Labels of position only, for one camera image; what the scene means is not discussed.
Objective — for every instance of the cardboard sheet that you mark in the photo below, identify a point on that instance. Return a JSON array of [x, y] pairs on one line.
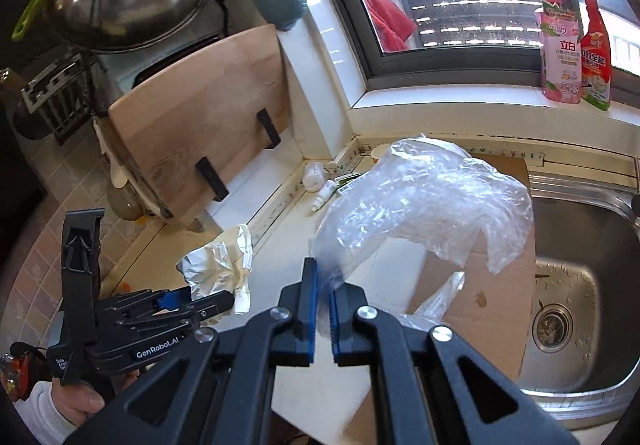
[[500, 305]]

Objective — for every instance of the small paper baking cup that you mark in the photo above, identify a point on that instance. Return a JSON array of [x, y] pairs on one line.
[[378, 152]]

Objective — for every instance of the steel hook rail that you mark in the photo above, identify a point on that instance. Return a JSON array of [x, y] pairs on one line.
[[50, 85]]

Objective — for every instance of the pink detergent bottle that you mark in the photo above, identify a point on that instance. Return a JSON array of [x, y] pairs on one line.
[[562, 60]]

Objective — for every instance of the red spray bottle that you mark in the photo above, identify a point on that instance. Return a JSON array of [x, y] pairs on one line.
[[597, 70]]

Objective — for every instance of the small orange scrap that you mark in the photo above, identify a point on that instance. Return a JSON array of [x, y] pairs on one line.
[[125, 286]]

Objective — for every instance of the person's left hand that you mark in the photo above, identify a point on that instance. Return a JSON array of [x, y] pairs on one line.
[[80, 402]]

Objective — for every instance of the wooden cutting board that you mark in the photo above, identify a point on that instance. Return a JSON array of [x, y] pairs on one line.
[[200, 105]]

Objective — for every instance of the person's left forearm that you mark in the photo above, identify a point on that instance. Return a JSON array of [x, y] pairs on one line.
[[35, 410]]

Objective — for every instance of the white dropper bottle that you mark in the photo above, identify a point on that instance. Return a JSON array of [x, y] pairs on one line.
[[322, 195]]

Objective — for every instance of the white rice paddle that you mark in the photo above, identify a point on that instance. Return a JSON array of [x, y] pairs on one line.
[[119, 175]]

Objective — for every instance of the clear plastic bag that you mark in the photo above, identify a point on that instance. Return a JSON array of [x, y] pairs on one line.
[[425, 205]]

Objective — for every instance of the black cutting board holder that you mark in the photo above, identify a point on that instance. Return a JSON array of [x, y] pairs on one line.
[[212, 180]]

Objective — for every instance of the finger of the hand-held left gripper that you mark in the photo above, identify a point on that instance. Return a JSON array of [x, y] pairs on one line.
[[172, 300], [215, 306]]

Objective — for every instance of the steel double sink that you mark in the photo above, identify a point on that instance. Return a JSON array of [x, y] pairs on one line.
[[575, 285]]

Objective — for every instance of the white rack base tray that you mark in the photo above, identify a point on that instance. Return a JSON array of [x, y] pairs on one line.
[[250, 210]]

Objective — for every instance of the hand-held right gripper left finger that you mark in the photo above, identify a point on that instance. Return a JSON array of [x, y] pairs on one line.
[[311, 305]]

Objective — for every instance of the red cloth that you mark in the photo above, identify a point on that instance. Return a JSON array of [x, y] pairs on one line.
[[390, 20]]

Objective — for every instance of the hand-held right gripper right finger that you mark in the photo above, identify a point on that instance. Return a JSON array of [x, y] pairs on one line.
[[337, 330]]

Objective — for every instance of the black wall utensil rack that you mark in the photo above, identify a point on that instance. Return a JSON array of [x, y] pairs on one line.
[[65, 120]]

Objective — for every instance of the dark window frame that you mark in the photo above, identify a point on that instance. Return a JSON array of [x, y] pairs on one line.
[[350, 25]]

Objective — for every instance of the foil wrapper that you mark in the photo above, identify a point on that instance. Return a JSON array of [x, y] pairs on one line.
[[215, 265]]

